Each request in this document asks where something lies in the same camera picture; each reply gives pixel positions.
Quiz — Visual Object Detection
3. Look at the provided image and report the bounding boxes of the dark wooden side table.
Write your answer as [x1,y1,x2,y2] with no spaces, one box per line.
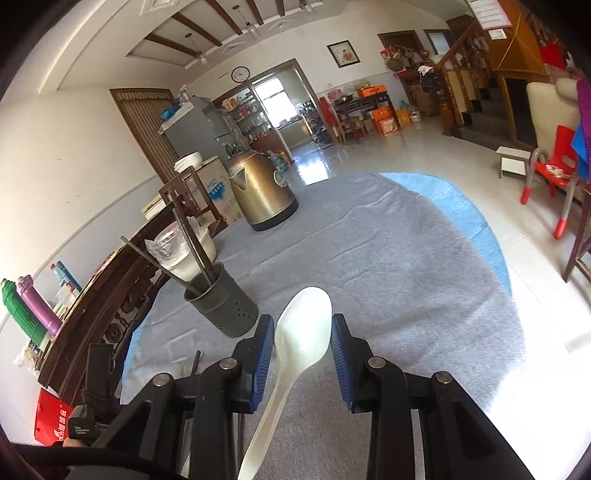
[332,92,401,143]

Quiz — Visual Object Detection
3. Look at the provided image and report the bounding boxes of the green thermos flask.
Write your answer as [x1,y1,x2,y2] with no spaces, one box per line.
[1,279,47,348]

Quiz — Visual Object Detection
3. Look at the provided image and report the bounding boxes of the white plastic basin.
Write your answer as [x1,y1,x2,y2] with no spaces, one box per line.
[154,221,219,283]

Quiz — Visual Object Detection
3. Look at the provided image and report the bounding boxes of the brown wooden door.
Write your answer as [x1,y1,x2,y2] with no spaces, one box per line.
[110,88,178,183]

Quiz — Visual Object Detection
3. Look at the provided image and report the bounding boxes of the clear plastic bag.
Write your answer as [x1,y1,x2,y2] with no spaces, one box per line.
[144,216,209,273]

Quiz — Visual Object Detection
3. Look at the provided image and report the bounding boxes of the red paper bag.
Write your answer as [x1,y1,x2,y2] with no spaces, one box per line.
[34,389,73,446]

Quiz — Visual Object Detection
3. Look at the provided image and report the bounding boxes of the wall calendar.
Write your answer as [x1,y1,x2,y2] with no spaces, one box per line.
[467,0,512,31]

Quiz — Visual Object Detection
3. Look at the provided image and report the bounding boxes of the right hand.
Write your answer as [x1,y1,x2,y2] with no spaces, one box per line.
[63,438,89,448]

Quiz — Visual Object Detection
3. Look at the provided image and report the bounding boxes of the small white step stool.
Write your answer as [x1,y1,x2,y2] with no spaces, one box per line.
[496,146,531,178]

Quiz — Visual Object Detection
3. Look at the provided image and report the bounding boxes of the clear bottle red cap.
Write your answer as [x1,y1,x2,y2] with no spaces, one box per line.
[50,261,82,292]

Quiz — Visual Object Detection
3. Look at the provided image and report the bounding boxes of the purple thermos bottle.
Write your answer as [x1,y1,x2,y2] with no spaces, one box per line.
[16,275,62,337]

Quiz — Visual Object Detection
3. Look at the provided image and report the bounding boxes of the blue table cover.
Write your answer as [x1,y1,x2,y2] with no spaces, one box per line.
[382,172,512,295]

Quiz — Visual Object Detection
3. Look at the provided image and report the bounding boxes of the white chest freezer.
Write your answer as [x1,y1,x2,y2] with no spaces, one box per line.
[174,152,242,224]

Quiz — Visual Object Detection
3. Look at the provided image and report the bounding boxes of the framed flower picture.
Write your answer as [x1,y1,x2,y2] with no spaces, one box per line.
[327,40,361,68]

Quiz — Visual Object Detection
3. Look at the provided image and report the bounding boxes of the red plastic child chair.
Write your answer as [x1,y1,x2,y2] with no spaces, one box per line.
[520,125,580,239]

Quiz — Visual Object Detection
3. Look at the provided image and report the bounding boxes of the wooden stair railing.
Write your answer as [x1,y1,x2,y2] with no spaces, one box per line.
[436,20,492,129]

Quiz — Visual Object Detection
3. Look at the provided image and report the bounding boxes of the dark grey utensil holder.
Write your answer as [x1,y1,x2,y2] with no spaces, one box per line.
[183,262,259,338]

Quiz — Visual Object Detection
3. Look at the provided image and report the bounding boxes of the round wall clock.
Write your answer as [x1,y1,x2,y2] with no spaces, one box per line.
[230,66,250,84]

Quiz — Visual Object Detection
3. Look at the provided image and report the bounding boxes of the grey table cloth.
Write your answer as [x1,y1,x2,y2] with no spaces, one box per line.
[121,173,524,479]

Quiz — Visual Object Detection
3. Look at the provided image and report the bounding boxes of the dark chopstick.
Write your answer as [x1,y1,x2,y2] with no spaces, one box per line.
[174,193,219,286]
[190,350,202,376]
[120,236,200,296]
[169,191,216,286]

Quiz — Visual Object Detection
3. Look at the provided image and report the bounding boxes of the grey refrigerator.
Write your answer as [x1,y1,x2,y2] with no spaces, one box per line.
[159,96,245,164]

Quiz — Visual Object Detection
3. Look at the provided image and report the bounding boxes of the brass electric kettle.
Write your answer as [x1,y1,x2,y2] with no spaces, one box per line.
[228,150,298,231]

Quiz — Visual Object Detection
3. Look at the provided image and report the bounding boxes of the orange box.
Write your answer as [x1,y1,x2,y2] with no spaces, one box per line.
[358,85,387,98]

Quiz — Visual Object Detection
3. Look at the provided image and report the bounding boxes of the magenta fabric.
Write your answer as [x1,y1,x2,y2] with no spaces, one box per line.
[571,79,591,181]

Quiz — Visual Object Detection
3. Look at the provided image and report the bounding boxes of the white plastic spoon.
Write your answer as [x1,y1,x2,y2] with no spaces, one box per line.
[238,287,332,479]

